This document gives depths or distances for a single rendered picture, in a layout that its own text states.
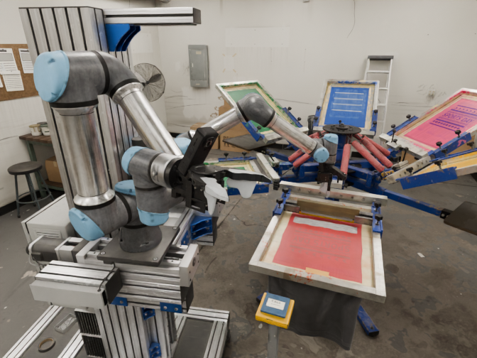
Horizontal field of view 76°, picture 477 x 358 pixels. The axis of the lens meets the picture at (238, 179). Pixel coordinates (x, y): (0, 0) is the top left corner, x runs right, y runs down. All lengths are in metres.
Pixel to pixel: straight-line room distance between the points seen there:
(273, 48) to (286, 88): 0.73
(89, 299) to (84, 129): 0.58
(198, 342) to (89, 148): 1.56
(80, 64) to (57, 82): 0.08
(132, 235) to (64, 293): 0.29
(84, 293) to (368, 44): 5.38
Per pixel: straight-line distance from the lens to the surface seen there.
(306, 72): 5.90
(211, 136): 0.61
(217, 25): 6.37
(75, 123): 0.92
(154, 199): 0.76
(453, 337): 2.91
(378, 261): 1.62
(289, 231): 1.78
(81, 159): 0.95
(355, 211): 1.88
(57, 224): 1.50
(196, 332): 2.24
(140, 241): 1.13
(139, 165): 0.73
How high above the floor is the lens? 1.92
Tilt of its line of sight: 24 degrees down
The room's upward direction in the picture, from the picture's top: straight up
